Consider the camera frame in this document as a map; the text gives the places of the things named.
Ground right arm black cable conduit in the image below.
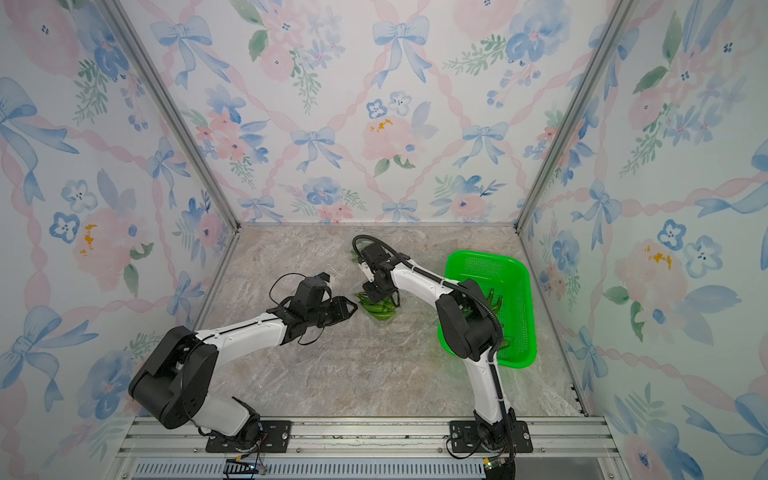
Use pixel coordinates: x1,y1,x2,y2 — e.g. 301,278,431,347
351,233,518,457

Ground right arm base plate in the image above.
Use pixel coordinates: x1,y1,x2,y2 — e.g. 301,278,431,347
448,420,534,454

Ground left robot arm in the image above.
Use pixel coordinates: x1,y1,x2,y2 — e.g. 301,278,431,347
128,273,358,449

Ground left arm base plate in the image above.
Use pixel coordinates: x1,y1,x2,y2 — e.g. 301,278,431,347
205,420,293,454

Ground green peppers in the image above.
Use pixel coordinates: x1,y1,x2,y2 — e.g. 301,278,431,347
486,288,512,351

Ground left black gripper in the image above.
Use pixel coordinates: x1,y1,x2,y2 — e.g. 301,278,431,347
308,295,359,328

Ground aluminium front rail frame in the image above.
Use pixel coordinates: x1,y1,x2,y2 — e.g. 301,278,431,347
106,417,630,479

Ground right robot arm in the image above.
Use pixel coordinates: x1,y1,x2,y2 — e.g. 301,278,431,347
352,234,515,454

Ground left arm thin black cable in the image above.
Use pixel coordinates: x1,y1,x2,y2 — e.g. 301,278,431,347
267,272,313,313

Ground clear pepper container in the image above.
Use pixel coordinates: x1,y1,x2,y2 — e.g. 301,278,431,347
355,291,399,324
352,239,365,264

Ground left aluminium corner post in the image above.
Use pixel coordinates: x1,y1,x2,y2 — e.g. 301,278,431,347
95,0,241,232

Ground bright green plastic basket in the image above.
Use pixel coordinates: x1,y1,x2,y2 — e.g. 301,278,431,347
445,250,538,369

